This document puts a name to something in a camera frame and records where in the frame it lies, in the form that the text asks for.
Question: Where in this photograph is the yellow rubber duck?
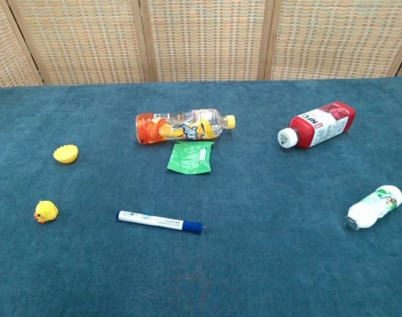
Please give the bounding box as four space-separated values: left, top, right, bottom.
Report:
33 199 60 225

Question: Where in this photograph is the yellow small object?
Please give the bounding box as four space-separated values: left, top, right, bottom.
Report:
52 143 79 164

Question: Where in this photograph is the green foil snack packet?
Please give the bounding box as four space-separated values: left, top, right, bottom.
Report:
166 141 216 175

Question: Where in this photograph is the clear bottle with orange label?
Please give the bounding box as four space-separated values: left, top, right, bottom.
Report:
134 108 237 145

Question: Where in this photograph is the white marker with blue cap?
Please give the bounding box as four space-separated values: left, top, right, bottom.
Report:
115 209 204 235

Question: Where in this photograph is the blue felt table cloth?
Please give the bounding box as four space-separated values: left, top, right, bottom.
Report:
0 76 402 317

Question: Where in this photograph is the woven rattan folding screen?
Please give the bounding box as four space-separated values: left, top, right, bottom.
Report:
0 0 402 88

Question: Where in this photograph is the red juice bottle white cap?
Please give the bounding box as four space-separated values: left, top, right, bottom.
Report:
277 100 357 151

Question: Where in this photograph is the small white yogurt bottle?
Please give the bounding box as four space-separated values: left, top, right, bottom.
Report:
343 184 402 231

